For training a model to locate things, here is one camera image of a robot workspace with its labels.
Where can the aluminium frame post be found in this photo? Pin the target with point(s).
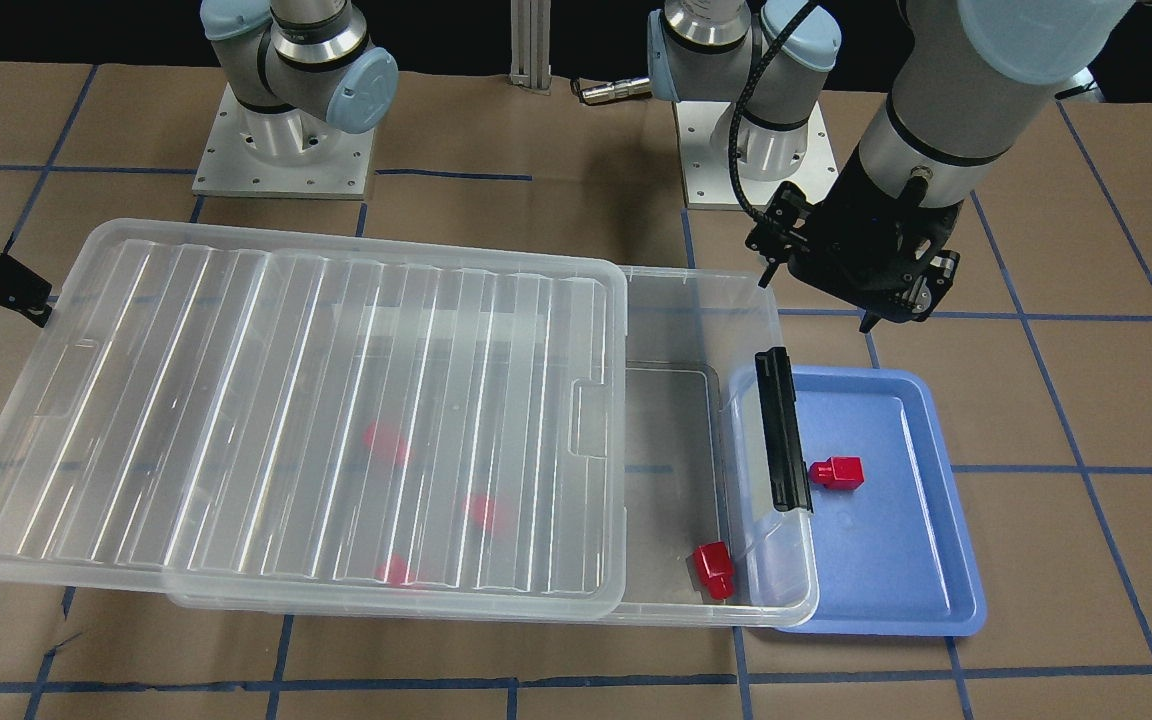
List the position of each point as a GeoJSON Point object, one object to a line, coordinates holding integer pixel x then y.
{"type": "Point", "coordinates": [529, 42]}

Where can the red block under lid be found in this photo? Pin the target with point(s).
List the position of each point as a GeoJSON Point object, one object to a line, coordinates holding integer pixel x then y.
{"type": "Point", "coordinates": [395, 572]}
{"type": "Point", "coordinates": [488, 514]}
{"type": "Point", "coordinates": [386, 444]}

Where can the blue plastic tray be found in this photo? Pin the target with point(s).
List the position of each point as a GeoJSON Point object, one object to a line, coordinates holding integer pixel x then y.
{"type": "Point", "coordinates": [894, 556]}

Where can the black box latch handle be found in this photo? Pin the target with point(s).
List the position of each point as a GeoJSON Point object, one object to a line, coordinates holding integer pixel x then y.
{"type": "Point", "coordinates": [788, 476]}

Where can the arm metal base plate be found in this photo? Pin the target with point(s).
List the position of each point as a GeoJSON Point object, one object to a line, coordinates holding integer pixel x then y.
{"type": "Point", "coordinates": [803, 156]}
{"type": "Point", "coordinates": [288, 155]}

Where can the metal cable connector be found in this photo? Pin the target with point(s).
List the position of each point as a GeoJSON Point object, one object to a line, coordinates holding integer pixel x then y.
{"type": "Point", "coordinates": [606, 93]}

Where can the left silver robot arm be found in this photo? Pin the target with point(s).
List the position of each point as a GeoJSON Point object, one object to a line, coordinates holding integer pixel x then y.
{"type": "Point", "coordinates": [978, 73]}

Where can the red block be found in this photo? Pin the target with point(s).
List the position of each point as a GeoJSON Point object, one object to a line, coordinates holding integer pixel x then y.
{"type": "Point", "coordinates": [838, 473]}
{"type": "Point", "coordinates": [488, 514]}
{"type": "Point", "coordinates": [386, 444]}
{"type": "Point", "coordinates": [713, 565]}
{"type": "Point", "coordinates": [395, 572]}

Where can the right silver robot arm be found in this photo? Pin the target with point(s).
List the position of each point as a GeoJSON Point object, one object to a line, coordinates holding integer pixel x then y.
{"type": "Point", "coordinates": [284, 60]}

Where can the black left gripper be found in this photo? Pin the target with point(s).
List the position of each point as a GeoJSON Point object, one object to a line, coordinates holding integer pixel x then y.
{"type": "Point", "coordinates": [838, 240]}

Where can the clear plastic storage box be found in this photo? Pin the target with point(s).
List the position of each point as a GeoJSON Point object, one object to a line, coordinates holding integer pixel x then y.
{"type": "Point", "coordinates": [696, 450]}

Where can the clear plastic box lid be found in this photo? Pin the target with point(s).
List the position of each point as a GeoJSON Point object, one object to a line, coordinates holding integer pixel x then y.
{"type": "Point", "coordinates": [94, 437]}

